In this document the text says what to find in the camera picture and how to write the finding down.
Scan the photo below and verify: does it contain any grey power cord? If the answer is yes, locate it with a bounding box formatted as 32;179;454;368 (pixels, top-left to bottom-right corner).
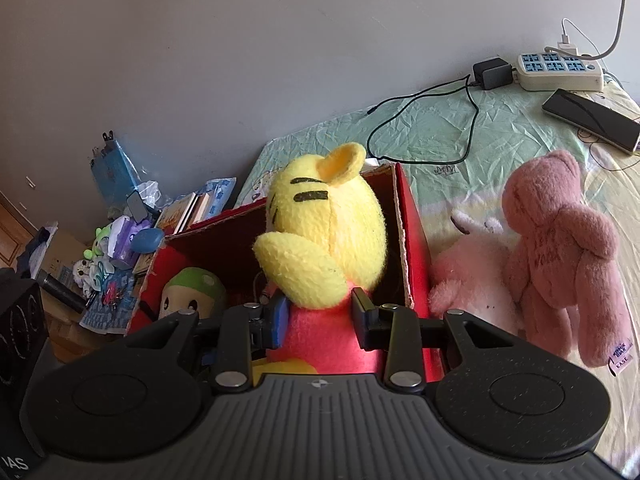
590;0;629;59

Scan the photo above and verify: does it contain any black charger cable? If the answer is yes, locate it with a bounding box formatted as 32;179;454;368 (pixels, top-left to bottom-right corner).
366;75;480;165

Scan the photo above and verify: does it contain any blue oval object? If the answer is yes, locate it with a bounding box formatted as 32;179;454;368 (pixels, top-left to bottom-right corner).
132;227;166;254

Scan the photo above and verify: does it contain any dark grey cylinder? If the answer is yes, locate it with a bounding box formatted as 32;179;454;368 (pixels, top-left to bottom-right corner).
34;269;89;314

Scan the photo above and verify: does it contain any purple tissue packet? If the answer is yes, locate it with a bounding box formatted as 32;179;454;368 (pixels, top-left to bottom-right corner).
106;215;147;262

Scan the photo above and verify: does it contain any green cap plush toy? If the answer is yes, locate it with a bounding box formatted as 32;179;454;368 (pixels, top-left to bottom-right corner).
159;266;229;321

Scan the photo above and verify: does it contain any blue printed card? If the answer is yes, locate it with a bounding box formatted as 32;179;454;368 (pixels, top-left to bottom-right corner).
81;270;139;334

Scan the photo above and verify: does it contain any yellow plush bear red shirt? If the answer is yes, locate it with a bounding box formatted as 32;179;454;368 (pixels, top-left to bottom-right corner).
251;142;391;376

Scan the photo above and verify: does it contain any stack of books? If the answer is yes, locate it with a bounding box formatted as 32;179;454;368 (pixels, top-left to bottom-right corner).
155;192;221;236

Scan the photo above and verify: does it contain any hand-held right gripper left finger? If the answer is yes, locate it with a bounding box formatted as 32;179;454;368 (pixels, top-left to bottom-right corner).
126;294;292;394

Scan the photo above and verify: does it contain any blue plastic packet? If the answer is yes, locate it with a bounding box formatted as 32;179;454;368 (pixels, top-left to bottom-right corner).
197;177;238;211

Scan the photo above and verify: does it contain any brown cardboard carton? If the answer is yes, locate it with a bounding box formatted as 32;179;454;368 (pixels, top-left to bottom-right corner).
15;230;97;361

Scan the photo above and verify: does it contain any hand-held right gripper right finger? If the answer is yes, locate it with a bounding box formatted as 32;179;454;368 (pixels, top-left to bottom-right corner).
351;287;518;392

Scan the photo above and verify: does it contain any green patterned bed sheet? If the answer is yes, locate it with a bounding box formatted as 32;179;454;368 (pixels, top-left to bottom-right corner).
235;75;640;476

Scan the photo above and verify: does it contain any black smartphone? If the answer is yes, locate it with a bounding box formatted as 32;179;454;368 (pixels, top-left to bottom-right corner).
542;88;640;155

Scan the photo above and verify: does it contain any white plug with cable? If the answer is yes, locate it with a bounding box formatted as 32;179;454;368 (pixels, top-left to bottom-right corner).
546;18;601;58

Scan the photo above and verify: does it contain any light pink plush bunny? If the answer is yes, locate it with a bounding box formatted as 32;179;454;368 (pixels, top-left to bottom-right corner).
429;210;523;336

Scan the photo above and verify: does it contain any brown plush toy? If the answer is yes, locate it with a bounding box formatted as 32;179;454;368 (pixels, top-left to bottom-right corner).
501;149;637;376

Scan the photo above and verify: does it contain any black power adapter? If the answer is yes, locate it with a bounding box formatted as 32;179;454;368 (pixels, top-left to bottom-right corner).
472;57;516;91

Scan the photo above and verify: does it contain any blue gift box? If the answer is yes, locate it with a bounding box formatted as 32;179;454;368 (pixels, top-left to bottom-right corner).
90;132;147;209

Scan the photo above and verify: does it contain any red cardboard box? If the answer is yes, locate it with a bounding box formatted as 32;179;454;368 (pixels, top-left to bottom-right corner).
125;162;447;382

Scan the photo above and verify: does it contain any white power strip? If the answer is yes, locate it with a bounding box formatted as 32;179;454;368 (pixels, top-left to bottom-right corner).
515;51;606;92

